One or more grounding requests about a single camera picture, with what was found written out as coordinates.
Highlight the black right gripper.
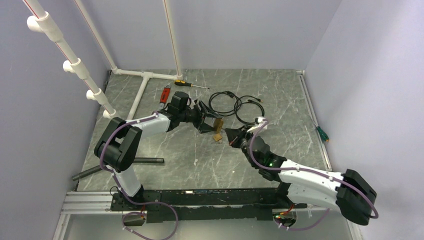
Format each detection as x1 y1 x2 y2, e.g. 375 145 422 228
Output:
225 124 258 168

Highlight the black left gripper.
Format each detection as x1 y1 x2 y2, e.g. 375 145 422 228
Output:
179 100 222 133

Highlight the large brass padlock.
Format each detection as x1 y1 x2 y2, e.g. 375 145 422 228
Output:
213 118 224 134

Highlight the small brass padlock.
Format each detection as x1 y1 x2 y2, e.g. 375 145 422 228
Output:
212 133 223 143

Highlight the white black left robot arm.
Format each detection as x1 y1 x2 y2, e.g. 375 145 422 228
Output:
94 100 221 210

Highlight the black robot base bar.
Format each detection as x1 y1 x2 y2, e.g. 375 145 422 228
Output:
110 187 307 223

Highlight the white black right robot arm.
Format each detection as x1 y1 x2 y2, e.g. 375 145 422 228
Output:
224 127 378 226

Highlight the yellow black screwdriver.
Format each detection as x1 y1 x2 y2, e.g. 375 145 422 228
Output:
174 80 209 89

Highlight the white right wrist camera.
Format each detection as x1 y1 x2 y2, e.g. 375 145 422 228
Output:
247 116 268 134

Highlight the black coiled cable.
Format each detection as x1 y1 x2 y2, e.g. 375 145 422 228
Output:
208 91 266 126

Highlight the grey adjustable wrench red handle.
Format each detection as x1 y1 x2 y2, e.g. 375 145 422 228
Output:
159 84 171 110

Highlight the green handled screwdriver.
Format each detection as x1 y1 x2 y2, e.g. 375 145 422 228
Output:
310 116 330 143

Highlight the black corrugated hose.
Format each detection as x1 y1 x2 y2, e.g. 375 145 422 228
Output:
72 157 165 182

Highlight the white PVC pipe frame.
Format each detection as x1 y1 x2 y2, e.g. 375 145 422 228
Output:
22 0 184 134

